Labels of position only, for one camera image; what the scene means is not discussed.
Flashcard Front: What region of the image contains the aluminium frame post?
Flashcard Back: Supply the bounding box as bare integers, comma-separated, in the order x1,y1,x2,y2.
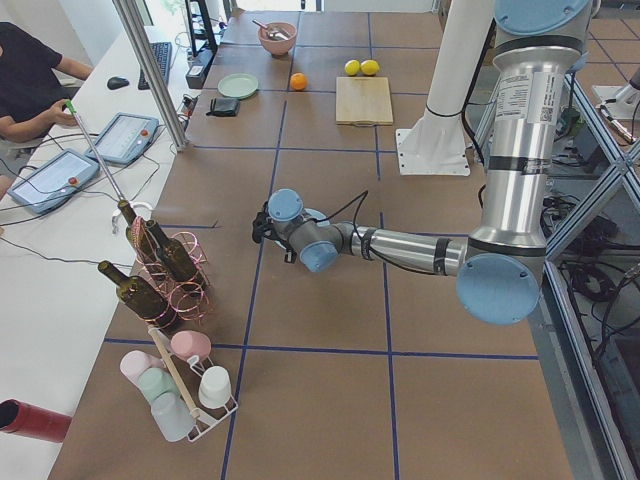
112,0,187,152

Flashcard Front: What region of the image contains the copper wire bottle rack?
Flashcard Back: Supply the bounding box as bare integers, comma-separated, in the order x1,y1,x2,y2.
136,231,212,327

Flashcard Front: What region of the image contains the wooden cutting board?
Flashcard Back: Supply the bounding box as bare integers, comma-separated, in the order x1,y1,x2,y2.
335,76,394,125

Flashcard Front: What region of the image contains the grey blue cup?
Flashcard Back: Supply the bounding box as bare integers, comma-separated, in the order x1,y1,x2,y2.
151,392,195,442

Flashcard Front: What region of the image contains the black computer mouse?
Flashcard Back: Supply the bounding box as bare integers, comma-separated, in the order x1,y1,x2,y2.
106,76,130,90

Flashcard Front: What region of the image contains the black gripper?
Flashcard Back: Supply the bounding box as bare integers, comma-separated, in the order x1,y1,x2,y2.
275,239,298,262

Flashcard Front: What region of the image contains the near blue teach pendant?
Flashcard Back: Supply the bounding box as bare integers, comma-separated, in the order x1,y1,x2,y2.
8,149,99,214

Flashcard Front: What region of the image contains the pale pink cup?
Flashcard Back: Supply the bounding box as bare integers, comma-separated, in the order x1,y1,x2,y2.
119,350,165,387

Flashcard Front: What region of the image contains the far blue teach pendant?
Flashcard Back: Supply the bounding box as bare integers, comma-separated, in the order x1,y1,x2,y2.
94,112,159,166

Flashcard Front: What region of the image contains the blue teach pendant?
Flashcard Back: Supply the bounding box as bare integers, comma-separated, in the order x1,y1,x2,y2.
94,112,159,166
8,149,99,214

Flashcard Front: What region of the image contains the right yellow lemon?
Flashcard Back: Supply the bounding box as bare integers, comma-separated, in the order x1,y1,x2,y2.
360,59,380,76

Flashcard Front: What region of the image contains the middle brown wine bottle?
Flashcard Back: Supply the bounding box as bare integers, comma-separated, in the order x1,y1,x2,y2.
145,219,203,285

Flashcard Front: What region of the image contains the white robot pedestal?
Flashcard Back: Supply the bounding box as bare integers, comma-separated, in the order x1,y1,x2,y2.
396,0,494,176

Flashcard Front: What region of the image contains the metal rod green handle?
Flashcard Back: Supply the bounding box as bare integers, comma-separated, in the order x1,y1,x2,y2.
64,99,126,201

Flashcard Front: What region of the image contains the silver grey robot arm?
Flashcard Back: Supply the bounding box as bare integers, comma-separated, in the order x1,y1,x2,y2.
252,1,598,325

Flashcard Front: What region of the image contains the pink bowl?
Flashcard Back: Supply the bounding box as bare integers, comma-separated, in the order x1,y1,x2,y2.
258,22,297,57

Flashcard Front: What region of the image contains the orange fruit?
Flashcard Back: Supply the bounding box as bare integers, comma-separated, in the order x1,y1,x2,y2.
289,72,308,91

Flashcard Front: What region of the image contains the front brown wine bottle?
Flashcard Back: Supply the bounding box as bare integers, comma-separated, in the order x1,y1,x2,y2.
98,260,181,333

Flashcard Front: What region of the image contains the mint green cup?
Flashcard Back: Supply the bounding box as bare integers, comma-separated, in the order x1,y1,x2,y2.
137,367,179,404

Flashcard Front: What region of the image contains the black folded cloth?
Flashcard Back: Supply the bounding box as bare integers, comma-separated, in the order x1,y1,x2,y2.
206,97,240,117

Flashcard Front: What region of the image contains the light green plate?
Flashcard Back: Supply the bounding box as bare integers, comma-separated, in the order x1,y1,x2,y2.
217,73,259,100

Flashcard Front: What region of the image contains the metal scoop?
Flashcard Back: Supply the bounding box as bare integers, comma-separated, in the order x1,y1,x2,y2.
252,19,291,41

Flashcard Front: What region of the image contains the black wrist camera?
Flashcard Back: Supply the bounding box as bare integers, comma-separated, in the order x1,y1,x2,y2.
251,201,273,244

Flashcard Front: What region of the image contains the light blue plate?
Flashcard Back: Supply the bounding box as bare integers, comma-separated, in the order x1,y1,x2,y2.
272,208,330,253

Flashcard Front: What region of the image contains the white wire cup rack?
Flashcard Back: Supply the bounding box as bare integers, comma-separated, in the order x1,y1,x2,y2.
148,328,238,443

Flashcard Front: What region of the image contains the yellow lemon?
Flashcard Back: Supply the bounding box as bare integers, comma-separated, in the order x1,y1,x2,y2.
344,59,361,77
360,59,380,76

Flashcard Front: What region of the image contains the pink cup on rack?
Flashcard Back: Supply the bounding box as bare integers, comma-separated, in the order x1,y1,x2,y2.
170,330,212,361

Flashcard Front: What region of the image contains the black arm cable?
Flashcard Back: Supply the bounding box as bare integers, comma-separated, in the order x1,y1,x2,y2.
314,184,489,275

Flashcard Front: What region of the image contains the left yellow lemon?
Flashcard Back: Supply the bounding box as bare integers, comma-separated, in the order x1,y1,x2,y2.
344,59,361,77

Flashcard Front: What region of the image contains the black keyboard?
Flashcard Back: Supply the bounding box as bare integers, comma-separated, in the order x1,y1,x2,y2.
137,41,173,92

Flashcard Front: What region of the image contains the wooden rack handle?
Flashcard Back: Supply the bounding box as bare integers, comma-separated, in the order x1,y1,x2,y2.
148,327,200,419

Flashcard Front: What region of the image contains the white cup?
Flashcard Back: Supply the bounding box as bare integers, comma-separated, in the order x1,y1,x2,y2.
198,366,231,409

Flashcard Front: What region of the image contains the red cylinder tube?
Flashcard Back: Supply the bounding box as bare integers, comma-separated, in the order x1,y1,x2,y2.
1,399,72,443

